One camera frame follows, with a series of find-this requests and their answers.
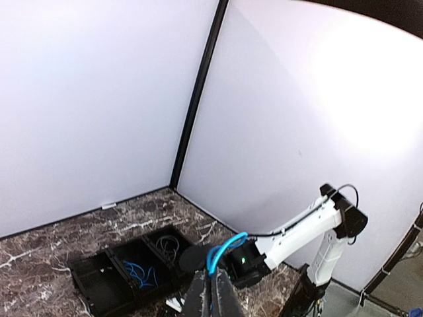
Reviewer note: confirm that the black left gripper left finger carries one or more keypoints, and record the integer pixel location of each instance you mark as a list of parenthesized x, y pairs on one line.
[(198, 297)]

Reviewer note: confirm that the black right corner frame post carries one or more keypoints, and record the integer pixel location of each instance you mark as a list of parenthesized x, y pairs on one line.
[(197, 93)]

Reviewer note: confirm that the black right storage bin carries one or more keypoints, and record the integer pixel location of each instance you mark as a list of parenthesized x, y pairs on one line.
[(171, 244)]

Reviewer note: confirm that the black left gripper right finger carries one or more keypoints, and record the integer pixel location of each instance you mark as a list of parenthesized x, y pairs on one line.
[(223, 300)]

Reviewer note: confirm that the black middle storage bin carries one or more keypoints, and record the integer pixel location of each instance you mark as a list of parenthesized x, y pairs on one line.
[(148, 274)]

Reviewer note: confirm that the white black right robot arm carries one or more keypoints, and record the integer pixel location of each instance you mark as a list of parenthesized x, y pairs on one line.
[(244, 259)]

